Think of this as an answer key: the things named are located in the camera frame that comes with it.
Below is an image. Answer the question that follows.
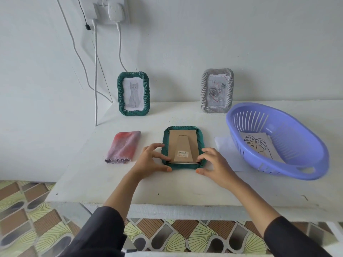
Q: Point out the person's right hand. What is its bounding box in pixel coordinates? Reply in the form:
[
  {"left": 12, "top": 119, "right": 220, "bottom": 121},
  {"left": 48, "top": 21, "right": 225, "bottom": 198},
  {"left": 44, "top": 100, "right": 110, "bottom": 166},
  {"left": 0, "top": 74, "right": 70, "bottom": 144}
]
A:
[{"left": 195, "top": 147, "right": 242, "bottom": 190}]

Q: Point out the person's left hand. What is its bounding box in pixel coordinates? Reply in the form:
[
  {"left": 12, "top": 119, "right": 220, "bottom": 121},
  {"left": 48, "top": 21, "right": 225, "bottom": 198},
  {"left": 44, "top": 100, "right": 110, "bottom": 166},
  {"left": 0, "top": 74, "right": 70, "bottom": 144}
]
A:
[{"left": 131, "top": 143, "right": 173, "bottom": 181}]

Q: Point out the pink purple cloth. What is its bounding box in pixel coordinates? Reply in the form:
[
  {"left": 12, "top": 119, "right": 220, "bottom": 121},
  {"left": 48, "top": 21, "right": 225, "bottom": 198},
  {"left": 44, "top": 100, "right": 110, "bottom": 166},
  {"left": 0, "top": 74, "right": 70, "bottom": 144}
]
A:
[{"left": 104, "top": 131, "right": 141, "bottom": 165}]

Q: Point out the brown cardboard frame backing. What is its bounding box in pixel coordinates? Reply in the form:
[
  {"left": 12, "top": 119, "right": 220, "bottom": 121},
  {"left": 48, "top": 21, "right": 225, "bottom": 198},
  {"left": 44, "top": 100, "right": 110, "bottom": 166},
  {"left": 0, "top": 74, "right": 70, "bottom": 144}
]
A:
[{"left": 168, "top": 130, "right": 203, "bottom": 164}]

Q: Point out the grey frame with rose drawing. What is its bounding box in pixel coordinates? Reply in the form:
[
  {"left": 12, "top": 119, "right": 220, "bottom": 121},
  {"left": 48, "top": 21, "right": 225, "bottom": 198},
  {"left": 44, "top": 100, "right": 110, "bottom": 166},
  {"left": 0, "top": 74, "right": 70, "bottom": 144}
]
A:
[{"left": 200, "top": 68, "right": 235, "bottom": 114}]

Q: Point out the purple plastic basket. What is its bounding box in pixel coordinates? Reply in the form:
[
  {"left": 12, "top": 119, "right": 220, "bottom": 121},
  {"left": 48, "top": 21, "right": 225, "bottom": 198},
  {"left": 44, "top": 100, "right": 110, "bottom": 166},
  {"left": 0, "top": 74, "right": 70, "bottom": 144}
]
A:
[{"left": 225, "top": 102, "right": 330, "bottom": 181}]

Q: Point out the person's right forearm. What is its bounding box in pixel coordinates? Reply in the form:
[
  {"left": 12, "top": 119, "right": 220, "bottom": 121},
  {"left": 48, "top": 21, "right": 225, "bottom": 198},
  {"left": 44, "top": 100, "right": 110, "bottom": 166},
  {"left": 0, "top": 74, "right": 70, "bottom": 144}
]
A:
[{"left": 228, "top": 179, "right": 333, "bottom": 257}]

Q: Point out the person's left forearm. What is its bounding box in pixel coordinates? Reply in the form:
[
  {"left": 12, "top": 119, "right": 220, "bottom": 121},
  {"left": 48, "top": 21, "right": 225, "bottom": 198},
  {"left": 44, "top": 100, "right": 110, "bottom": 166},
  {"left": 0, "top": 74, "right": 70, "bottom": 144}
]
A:
[{"left": 60, "top": 171, "right": 144, "bottom": 257}]

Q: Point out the white rounded charger adapter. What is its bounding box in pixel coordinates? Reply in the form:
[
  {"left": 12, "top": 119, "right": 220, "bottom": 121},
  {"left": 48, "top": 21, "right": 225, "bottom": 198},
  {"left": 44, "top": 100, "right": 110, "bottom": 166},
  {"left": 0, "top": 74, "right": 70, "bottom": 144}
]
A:
[{"left": 108, "top": 2, "right": 126, "bottom": 24}]

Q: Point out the white rectangular charger adapter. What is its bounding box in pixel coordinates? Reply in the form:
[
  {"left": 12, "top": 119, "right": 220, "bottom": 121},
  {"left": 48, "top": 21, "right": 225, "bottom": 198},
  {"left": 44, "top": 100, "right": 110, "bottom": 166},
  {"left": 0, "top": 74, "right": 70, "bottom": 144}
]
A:
[{"left": 80, "top": 0, "right": 98, "bottom": 20}]

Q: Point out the thin white cable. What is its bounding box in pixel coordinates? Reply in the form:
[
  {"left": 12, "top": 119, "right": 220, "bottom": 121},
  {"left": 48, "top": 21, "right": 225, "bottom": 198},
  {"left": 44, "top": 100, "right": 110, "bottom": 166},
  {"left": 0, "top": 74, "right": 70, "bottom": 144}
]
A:
[{"left": 55, "top": 0, "right": 113, "bottom": 102}]

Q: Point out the curved white charging cable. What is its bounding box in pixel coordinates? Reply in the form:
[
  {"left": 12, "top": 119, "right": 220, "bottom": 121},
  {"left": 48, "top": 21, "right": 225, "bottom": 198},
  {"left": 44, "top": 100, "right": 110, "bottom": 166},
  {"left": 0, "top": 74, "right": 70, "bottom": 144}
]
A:
[{"left": 116, "top": 22, "right": 129, "bottom": 72}]

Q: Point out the black cable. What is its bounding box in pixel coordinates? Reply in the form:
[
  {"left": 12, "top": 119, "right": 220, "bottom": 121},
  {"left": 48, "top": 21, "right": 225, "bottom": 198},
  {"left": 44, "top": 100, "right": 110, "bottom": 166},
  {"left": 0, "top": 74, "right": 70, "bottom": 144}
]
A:
[{"left": 78, "top": 0, "right": 91, "bottom": 31}]

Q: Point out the white wall socket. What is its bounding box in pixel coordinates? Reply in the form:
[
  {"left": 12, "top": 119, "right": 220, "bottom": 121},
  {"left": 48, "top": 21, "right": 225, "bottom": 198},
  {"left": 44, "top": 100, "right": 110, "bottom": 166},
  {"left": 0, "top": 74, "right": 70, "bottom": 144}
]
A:
[{"left": 78, "top": 0, "right": 131, "bottom": 25}]

